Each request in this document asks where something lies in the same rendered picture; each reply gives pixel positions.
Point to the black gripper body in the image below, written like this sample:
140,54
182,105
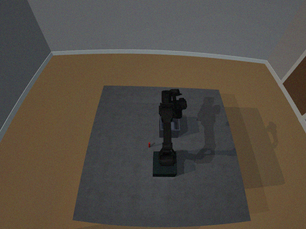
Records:
177,114

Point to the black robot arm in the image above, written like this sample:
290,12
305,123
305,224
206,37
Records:
166,111

